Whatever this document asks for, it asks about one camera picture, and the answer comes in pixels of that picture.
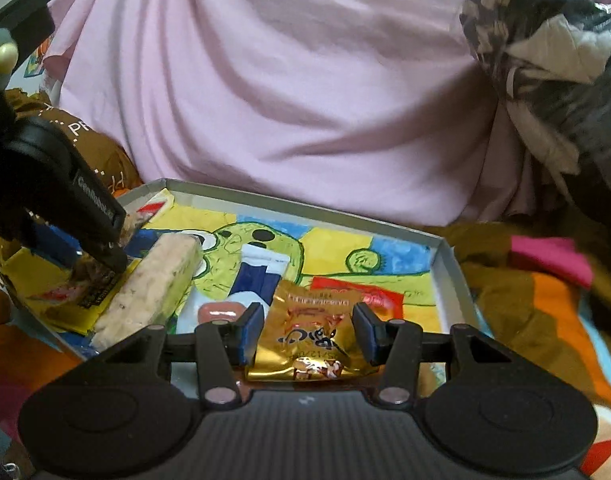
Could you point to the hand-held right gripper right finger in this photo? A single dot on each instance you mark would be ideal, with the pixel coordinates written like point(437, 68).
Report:
point(365, 335)

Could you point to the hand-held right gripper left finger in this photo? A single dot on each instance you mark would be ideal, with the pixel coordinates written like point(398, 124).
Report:
point(250, 334)

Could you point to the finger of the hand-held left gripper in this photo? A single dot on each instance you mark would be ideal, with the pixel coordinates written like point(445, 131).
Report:
point(93, 200)
point(60, 250)

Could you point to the clear red print snack packet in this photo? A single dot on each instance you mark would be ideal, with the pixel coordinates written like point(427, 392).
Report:
point(90, 282)

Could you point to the long blue white packet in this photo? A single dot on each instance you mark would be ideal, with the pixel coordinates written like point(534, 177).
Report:
point(255, 280)

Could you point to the gold snack packet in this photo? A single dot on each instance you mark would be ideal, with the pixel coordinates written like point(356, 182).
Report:
point(310, 330)

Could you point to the yellow snack packet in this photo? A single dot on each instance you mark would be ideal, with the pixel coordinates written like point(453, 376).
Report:
point(60, 315)

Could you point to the grey tray with colourful drawing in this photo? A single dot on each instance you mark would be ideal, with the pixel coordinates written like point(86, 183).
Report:
point(455, 290)

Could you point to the small pink sausage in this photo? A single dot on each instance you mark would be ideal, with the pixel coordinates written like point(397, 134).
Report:
point(218, 309)

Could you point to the brown patterned blanket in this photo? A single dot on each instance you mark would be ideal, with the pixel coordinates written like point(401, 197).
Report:
point(100, 155)

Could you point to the small white snack packet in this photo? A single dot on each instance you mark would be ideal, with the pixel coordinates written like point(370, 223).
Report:
point(155, 205)

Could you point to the clear wrapped nougat bar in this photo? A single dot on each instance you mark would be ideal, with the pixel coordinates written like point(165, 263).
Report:
point(150, 290)

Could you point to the grey green toy figure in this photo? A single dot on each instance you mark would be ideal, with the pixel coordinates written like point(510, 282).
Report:
point(0, 60)

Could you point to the pink cloth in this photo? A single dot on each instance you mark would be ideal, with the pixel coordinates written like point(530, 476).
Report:
point(285, 85)

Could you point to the dark patterned cloth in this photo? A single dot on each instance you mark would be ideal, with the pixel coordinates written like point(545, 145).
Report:
point(560, 110)

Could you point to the wall poster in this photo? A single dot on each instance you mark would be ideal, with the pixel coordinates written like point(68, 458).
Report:
point(35, 62)

